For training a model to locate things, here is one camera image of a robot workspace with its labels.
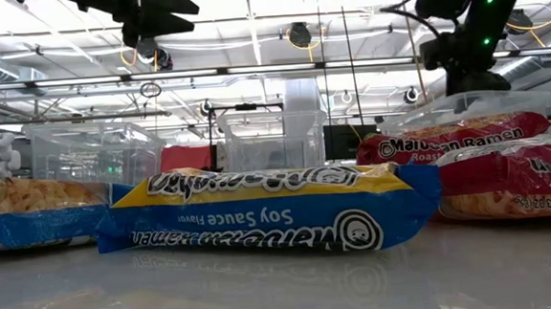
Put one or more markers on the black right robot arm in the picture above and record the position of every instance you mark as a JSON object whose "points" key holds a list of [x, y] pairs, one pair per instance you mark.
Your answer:
{"points": [[483, 17]]}

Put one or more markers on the red panel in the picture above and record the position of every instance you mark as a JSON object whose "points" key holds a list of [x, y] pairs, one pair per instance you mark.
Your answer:
{"points": [[185, 158]]}

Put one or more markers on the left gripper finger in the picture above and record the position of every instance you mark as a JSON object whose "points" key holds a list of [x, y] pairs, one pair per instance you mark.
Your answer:
{"points": [[165, 3], [159, 25]]}

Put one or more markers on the white round column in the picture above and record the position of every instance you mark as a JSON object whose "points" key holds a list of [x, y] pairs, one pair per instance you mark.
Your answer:
{"points": [[302, 97]]}

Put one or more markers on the clear plastic bin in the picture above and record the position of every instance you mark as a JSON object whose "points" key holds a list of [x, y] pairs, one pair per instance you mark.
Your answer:
{"points": [[274, 140], [93, 151], [493, 105]]}

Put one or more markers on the white humanoid robot figure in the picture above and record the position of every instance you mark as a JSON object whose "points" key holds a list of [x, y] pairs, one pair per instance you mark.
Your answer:
{"points": [[0, 157]]}

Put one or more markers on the black cabinet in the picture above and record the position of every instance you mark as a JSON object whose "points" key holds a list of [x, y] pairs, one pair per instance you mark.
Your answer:
{"points": [[346, 140]]}

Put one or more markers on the maroon Maruchan ramen pack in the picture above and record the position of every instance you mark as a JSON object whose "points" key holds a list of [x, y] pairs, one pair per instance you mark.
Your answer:
{"points": [[507, 178], [447, 139]]}

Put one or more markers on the blue soy sauce ramen pack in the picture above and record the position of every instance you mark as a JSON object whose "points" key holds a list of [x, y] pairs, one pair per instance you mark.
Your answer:
{"points": [[35, 222], [260, 218]]}

